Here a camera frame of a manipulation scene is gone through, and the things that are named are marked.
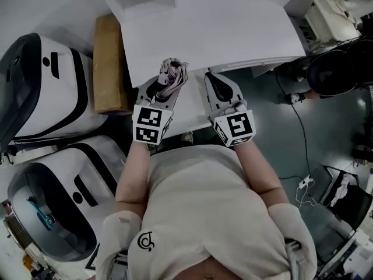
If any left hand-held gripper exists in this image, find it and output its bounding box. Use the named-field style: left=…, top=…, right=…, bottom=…
left=132, top=73, right=188, bottom=145

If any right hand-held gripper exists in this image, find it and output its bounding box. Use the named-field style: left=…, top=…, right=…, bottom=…
left=203, top=71, right=258, bottom=148

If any person's right forearm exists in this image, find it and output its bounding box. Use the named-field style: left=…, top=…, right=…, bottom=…
left=232, top=140, right=286, bottom=207

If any person's left forearm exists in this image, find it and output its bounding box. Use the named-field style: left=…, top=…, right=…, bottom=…
left=114, top=140, right=153, bottom=217

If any white desk with drawers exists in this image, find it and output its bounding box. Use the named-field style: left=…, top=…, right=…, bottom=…
left=97, top=0, right=307, bottom=141

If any brown cardboard box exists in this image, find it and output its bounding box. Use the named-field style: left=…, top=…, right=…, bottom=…
left=92, top=13, right=132, bottom=117

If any person's beige shirt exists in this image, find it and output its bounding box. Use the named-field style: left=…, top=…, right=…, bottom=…
left=94, top=143, right=319, bottom=280

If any grey chair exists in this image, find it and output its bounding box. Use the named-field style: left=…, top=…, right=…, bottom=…
left=283, top=0, right=317, bottom=20

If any white power strip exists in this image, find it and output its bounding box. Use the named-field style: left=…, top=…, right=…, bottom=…
left=297, top=174, right=316, bottom=190

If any white shelf rack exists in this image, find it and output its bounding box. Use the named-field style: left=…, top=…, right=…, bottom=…
left=304, top=0, right=363, bottom=42

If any white cloth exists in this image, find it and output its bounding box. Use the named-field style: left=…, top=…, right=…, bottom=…
left=330, top=173, right=360, bottom=207

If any black mesh chair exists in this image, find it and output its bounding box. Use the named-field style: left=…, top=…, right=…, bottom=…
left=311, top=164, right=373, bottom=270

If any black floor cable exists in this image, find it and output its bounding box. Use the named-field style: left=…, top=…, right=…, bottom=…
left=275, top=68, right=315, bottom=184

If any white black robot with teal strap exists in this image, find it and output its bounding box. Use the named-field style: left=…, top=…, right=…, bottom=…
left=6, top=135, right=129, bottom=263

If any teal strap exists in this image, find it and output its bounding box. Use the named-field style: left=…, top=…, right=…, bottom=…
left=27, top=198, right=55, bottom=230

